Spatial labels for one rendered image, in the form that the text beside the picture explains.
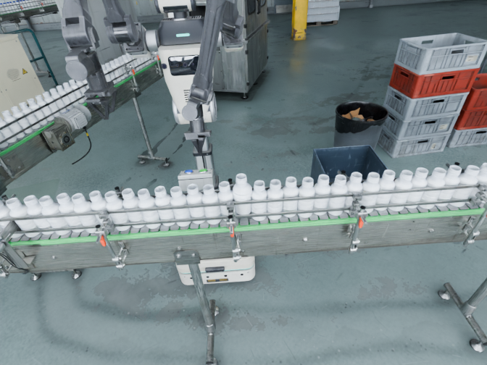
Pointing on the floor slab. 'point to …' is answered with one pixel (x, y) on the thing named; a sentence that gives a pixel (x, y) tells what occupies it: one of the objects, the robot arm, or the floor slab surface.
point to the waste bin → (361, 132)
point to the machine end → (259, 9)
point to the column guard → (299, 19)
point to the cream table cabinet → (16, 75)
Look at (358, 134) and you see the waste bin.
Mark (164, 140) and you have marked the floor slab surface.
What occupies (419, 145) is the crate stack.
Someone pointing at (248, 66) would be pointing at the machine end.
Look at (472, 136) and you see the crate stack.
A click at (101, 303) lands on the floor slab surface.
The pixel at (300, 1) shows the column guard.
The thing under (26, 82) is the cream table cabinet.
